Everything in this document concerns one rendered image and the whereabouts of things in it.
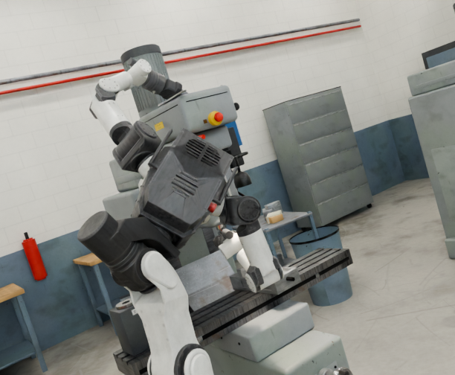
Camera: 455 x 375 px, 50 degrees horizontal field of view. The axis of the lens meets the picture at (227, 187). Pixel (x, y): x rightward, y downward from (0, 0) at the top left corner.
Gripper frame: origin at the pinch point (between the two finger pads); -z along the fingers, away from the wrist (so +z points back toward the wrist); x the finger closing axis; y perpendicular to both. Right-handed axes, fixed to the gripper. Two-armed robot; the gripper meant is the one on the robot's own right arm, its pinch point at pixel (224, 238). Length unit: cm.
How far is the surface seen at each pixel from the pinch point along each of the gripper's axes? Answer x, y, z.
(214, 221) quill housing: 3.7, -10.4, 11.1
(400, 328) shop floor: -117, 122, -100
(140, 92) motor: 16, -77, -16
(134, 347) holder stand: 52, 25, 25
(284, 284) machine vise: -17.1, 25.8, 15.2
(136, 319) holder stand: 48, 16, 23
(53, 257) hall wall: 150, 20, -391
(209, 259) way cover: 6.3, 14.2, -35.8
